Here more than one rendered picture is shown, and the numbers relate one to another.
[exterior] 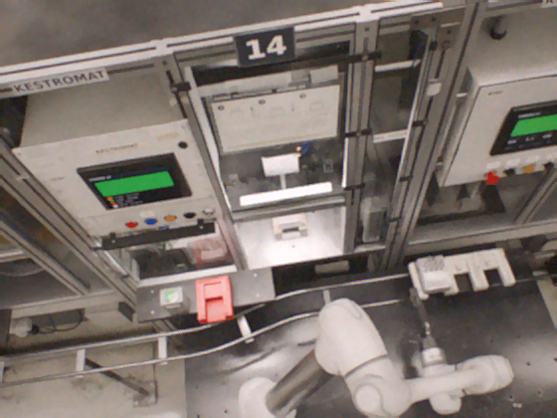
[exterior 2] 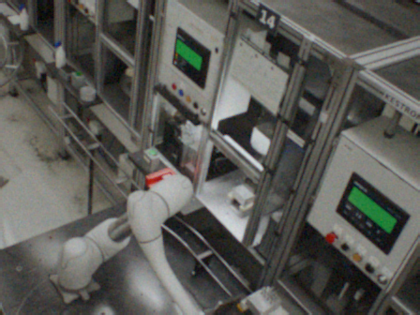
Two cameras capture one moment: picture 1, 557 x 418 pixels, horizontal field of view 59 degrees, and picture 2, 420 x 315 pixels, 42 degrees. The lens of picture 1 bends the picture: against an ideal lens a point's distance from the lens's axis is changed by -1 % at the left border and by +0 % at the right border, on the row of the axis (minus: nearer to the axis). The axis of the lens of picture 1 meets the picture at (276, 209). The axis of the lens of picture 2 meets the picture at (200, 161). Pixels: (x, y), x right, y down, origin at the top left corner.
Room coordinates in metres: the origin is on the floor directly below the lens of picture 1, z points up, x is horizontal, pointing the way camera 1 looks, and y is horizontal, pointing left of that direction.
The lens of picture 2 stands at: (-0.76, -1.31, 2.87)
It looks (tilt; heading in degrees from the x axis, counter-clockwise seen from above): 39 degrees down; 44
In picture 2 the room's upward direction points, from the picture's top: 12 degrees clockwise
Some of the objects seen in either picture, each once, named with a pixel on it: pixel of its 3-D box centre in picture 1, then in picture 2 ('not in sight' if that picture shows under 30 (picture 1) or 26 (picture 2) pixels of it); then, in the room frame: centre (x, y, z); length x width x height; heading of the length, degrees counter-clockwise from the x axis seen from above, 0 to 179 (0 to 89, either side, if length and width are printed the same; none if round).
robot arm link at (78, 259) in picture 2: not in sight; (76, 260); (0.08, 0.13, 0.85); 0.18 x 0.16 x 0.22; 14
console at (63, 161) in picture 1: (132, 154); (206, 56); (0.90, 0.37, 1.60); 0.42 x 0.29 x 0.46; 89
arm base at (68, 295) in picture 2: not in sight; (76, 282); (0.07, 0.11, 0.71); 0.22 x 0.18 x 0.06; 89
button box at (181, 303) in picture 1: (175, 299); (152, 160); (0.70, 0.43, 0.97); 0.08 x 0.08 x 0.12; 89
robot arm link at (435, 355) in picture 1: (433, 357); not in sight; (0.34, -0.45, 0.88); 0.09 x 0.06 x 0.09; 89
